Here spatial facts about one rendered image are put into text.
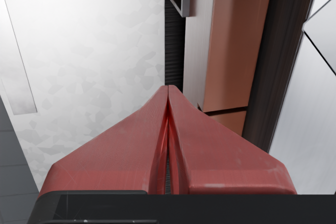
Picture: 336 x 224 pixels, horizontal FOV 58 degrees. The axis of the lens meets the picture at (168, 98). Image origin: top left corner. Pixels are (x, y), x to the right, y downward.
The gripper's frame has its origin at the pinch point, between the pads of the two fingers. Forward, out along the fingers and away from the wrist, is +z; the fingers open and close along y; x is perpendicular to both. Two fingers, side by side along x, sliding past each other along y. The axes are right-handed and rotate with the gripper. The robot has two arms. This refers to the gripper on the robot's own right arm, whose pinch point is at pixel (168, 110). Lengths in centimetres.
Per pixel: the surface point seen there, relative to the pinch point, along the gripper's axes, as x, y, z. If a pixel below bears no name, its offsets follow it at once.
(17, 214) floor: 127, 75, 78
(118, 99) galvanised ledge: 16.0, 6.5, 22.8
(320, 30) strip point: -0.3, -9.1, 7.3
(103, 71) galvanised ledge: 11.6, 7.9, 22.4
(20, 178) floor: 102, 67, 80
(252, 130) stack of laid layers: 10.1, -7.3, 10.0
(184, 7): 0.9, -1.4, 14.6
